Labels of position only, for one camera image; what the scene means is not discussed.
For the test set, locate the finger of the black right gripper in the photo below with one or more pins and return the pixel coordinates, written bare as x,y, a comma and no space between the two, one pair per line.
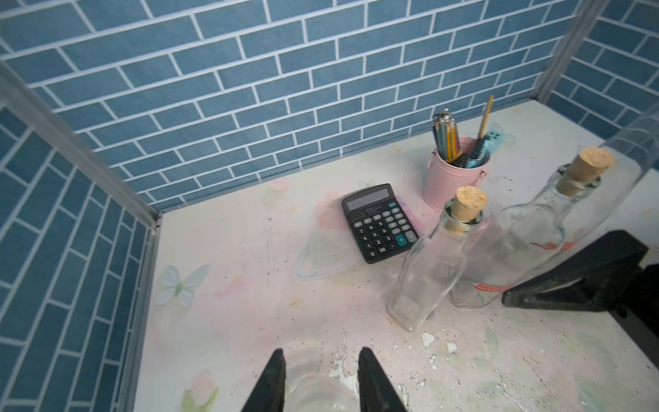
597,279

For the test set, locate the aluminium corner post right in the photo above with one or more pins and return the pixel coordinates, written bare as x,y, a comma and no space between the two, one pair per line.
583,23

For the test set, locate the aluminium corner post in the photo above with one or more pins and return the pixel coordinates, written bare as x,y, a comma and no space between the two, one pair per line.
77,260
583,23

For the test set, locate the tall gold-capped glass bottle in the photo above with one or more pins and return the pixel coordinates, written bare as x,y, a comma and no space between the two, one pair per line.
635,149

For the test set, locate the corked glass bottle red label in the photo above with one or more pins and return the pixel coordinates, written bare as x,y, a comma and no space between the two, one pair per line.
522,237

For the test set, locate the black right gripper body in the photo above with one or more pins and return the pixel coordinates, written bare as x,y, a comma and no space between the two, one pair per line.
637,312

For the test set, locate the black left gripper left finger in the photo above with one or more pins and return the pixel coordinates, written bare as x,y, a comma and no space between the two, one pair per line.
268,394

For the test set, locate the short corked glass bottle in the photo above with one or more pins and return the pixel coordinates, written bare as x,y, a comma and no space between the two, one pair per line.
437,260

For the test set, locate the clear glass bottle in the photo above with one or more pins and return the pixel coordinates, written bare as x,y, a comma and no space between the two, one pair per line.
309,387

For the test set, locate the pink metal pen bucket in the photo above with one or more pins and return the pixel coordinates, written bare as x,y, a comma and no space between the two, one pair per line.
443,180

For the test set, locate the pens in bucket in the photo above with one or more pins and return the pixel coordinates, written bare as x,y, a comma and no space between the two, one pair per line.
447,140

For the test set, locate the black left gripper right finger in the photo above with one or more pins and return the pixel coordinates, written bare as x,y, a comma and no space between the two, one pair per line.
377,394

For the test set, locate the aluminium corner post left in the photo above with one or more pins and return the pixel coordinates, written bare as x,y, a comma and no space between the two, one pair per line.
77,260

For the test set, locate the black desk calculator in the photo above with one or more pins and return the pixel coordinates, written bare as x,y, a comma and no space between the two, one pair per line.
381,227

